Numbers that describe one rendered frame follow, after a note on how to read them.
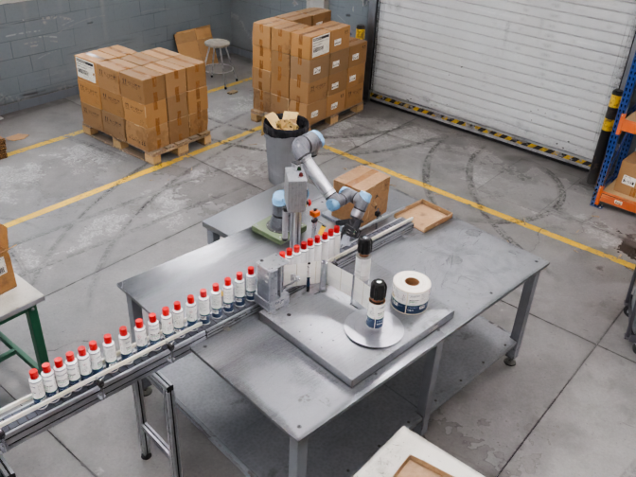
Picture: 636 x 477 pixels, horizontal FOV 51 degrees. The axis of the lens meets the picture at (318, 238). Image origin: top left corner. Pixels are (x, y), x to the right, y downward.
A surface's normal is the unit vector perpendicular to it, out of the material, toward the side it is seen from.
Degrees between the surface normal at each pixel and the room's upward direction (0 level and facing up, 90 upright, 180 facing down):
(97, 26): 90
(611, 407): 0
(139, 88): 90
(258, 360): 0
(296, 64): 89
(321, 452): 1
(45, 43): 90
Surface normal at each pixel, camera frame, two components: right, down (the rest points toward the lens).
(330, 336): 0.04, -0.85
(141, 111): -0.61, 0.38
